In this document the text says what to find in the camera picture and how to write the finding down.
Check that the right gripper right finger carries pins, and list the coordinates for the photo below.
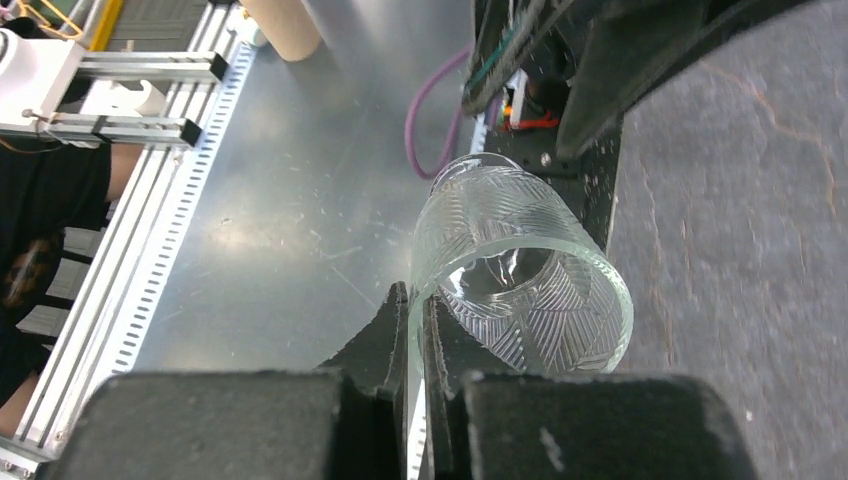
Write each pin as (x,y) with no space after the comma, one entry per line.
(486,421)

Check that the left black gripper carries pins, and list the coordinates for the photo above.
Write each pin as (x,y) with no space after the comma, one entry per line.
(624,51)

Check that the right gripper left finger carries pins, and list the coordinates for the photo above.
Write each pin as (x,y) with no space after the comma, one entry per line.
(340,420)

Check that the clear glass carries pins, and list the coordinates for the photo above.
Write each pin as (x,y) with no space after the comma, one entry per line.
(517,270)

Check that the cardboard tube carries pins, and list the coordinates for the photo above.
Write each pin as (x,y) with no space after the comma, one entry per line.
(287,25)

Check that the person in black shirt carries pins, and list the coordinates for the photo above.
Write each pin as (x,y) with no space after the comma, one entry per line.
(46,188)

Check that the white slotted cable duct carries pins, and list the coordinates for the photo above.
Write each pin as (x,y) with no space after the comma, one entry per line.
(104,332)

